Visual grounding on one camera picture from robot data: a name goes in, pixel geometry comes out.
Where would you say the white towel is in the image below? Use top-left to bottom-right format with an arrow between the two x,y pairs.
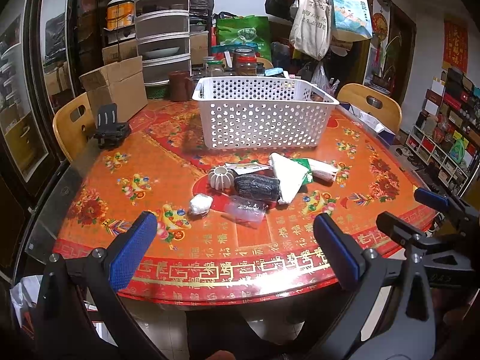
269,153 -> 308,205

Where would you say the white ribbed round object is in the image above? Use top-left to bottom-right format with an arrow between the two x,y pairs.
208,166 -> 235,191

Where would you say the dark knitted soft roll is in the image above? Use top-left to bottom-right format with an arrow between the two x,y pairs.
234,174 -> 281,203

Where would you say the white storage shelf unit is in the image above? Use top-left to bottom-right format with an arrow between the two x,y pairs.
406,67 -> 479,196

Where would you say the small white wrapped packet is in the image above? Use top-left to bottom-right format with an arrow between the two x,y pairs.
189,193 -> 213,216

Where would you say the right wooden chair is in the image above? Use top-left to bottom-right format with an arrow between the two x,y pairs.
337,83 -> 402,133

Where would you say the wooden chair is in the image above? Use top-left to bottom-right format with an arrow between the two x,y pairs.
337,83 -> 402,133
53,93 -> 95,163

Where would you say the clear plastic bag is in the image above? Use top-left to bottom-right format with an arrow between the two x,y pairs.
224,195 -> 269,224

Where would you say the red floral tablecloth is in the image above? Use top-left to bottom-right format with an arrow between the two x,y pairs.
54,101 -> 434,306

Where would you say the black phone holder stand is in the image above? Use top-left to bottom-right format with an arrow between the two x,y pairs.
94,103 -> 131,150

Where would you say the left wooden chair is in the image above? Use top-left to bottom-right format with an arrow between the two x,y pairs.
53,93 -> 95,163

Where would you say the brown cardboard box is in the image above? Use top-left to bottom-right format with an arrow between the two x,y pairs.
80,56 -> 147,122

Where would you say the dark brown mug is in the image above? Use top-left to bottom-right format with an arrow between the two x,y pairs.
168,71 -> 194,102

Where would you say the white perforated plastic basket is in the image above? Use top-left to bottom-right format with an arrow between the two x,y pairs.
192,76 -> 339,150

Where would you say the blue illustrated tote bag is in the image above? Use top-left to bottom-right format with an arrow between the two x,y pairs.
331,0 -> 373,42

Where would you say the beige canvas tote bag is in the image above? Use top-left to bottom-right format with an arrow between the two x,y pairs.
289,0 -> 332,61

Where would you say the red lidded glass jar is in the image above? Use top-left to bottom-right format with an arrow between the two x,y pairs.
234,47 -> 257,77

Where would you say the green shopping bag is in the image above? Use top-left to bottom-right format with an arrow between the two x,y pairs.
216,16 -> 272,60

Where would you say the white tiered drawer tower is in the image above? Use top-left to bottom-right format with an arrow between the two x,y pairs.
134,0 -> 191,87

